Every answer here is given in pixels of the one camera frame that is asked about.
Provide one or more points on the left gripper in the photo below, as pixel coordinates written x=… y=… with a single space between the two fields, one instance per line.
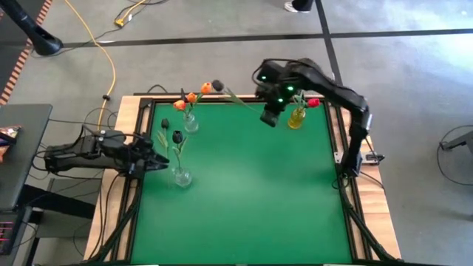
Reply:
x=133 y=153

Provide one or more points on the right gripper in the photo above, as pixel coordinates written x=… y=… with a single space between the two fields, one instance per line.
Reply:
x=277 y=83

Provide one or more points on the yellow glass vase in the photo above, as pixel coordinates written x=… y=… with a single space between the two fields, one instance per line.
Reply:
x=296 y=120

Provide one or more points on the clear round patterned glass vase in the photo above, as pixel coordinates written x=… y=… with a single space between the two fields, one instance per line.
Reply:
x=182 y=178

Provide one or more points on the clear ribbed glass vase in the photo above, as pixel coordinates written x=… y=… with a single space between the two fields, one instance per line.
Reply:
x=191 y=125

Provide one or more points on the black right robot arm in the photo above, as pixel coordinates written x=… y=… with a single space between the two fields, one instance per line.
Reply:
x=343 y=98

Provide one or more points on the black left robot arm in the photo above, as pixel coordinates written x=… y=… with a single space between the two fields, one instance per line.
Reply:
x=74 y=159

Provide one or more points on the black flat bar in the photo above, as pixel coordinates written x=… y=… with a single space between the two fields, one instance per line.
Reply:
x=166 y=94

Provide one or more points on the green table mat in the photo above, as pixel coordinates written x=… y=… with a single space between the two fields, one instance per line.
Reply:
x=240 y=203

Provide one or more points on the black desk foot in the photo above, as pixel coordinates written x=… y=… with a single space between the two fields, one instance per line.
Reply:
x=59 y=202

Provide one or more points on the black power supply box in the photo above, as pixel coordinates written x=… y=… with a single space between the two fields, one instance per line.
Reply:
x=374 y=158

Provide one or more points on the person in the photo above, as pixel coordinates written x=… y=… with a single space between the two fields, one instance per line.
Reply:
x=299 y=4

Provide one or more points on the grey desk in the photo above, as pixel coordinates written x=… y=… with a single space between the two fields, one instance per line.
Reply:
x=22 y=166

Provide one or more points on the colourful snack bag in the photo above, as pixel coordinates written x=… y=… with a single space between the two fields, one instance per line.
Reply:
x=9 y=133

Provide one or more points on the black floor stand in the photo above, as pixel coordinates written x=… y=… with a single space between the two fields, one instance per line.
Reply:
x=44 y=42

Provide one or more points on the backlit keyboard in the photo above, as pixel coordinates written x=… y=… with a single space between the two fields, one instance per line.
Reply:
x=5 y=236

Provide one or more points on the black floor mat orange edge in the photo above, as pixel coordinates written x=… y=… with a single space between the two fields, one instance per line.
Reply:
x=9 y=63

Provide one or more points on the black aluminium table frame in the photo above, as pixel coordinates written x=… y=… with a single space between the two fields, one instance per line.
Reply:
x=221 y=99

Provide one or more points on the silver mounting bracket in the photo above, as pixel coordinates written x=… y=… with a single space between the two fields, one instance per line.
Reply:
x=338 y=157

